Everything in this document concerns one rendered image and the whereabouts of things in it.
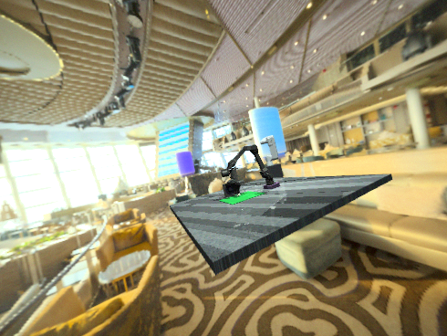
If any green circuit board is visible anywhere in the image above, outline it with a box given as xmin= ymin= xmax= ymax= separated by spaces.
xmin=219 ymin=192 xmax=264 ymax=205

